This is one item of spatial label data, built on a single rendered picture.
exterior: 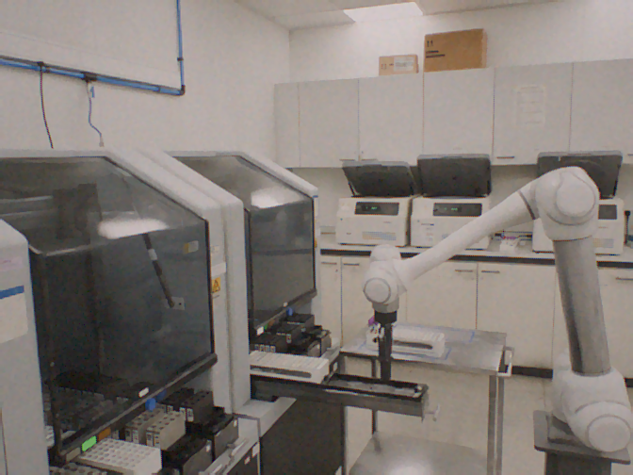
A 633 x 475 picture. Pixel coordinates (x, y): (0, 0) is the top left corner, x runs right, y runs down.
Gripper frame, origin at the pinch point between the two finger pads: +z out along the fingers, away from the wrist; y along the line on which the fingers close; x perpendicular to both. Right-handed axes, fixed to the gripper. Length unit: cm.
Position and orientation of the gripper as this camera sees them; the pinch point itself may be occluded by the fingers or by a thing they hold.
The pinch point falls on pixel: (385, 368)
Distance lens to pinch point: 187.7
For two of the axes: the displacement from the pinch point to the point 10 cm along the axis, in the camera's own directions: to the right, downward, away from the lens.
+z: 0.2, 9.9, 1.5
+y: -3.5, 1.4, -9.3
